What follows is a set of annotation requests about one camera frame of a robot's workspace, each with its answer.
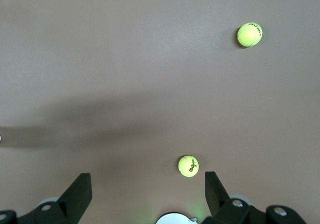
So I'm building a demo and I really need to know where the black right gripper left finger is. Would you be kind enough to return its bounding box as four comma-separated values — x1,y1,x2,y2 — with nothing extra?
0,173,93,224

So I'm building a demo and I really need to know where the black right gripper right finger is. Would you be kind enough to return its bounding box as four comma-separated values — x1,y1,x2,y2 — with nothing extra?
202,170,308,224

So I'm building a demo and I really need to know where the yellow tennis ball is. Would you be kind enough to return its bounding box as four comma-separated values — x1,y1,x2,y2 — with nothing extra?
236,22,263,48
177,154,200,177

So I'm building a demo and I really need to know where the brown table cover mat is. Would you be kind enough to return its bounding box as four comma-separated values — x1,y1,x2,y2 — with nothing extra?
0,0,320,224

